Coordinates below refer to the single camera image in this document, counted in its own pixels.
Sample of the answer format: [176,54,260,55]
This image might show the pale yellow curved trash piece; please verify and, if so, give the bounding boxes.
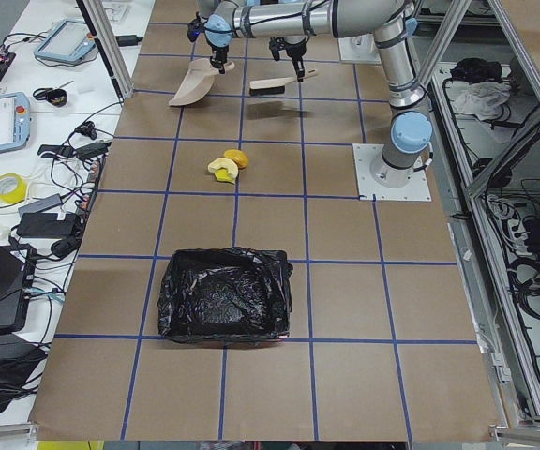
[207,157,239,179]

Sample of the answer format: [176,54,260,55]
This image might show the white crumpled cloth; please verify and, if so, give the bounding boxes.
[453,82,512,120]

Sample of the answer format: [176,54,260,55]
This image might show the aluminium frame post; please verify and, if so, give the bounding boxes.
[76,0,134,103]

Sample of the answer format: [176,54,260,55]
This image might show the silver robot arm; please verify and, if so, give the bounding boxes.
[191,1,312,82]
[191,1,432,171]

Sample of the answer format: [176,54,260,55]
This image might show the black power adapter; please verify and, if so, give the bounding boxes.
[16,212,78,238]

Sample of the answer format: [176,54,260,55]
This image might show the far blue teach pendant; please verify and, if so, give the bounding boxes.
[33,19,96,66]

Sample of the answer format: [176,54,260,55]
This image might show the orange yellow trash piece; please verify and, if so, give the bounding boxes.
[223,149,249,170]

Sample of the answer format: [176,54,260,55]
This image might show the beige plastic dustpan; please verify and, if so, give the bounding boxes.
[169,58,220,107]

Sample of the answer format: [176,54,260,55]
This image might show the bright yellow trash piece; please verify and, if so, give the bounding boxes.
[214,168,236,184]

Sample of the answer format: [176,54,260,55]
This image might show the bin with black bag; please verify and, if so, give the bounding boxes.
[157,247,293,343]

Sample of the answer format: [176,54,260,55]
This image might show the yellow tape roll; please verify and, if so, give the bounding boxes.
[0,172,27,204]

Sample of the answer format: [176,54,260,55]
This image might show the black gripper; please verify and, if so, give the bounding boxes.
[284,38,306,83]
[207,40,229,74]

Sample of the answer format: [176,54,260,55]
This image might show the beige hand brush black bristles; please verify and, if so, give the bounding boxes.
[249,69,319,97]

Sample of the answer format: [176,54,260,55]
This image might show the black coiled cables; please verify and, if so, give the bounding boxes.
[506,257,540,324]

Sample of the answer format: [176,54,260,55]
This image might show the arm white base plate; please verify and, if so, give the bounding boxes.
[338,34,381,66]
[352,143,432,202]

